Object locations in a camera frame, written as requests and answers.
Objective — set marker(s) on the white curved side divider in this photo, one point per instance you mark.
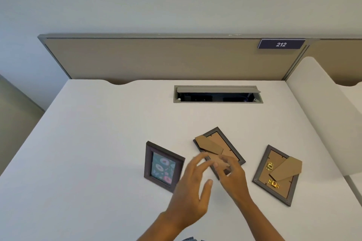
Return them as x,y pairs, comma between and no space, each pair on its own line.
316,99

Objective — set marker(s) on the person's left thumb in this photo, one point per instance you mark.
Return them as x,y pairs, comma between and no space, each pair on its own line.
207,190

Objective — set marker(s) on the dark picture frame cardboard back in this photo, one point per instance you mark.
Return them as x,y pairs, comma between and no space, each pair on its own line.
227,143

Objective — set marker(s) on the grey clothing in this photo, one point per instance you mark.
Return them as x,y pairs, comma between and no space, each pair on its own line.
192,239

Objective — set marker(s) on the dark frame with floral picture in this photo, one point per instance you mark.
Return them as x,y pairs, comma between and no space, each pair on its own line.
163,168

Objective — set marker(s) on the beige partition panel grey frame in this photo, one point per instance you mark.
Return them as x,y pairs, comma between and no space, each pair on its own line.
339,60

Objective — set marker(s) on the person's right forearm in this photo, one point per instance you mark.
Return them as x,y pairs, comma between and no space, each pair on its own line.
260,221

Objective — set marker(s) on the person's left hand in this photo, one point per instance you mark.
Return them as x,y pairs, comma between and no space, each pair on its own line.
188,195

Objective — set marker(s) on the person's left forearm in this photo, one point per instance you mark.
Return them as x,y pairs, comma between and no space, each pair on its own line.
166,228

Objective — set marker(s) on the dark frame with brass clips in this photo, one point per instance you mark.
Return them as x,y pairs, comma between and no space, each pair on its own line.
275,177

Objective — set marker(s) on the person's right hand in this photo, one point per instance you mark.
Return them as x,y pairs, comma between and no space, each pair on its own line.
236,184

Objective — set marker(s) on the dark blue number plate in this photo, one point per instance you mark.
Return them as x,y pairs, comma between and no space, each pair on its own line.
281,44

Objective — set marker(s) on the beige desk partition panel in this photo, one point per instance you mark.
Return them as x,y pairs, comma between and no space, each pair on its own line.
169,57

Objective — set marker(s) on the person's right fingers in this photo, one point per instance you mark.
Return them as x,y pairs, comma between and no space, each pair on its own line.
224,164

